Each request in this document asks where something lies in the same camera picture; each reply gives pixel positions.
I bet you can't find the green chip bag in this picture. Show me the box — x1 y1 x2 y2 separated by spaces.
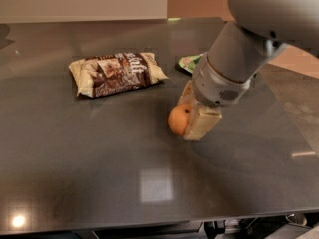
178 54 202 74

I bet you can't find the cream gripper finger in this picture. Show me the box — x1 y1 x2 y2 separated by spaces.
178 80 193 105
183 103 222 140

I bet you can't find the orange fruit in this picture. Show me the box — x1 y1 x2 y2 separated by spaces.
168 104 191 135

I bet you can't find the brown white chip bag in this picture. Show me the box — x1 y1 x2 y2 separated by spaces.
69 53 168 98

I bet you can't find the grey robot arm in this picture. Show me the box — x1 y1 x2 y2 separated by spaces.
179 0 319 140

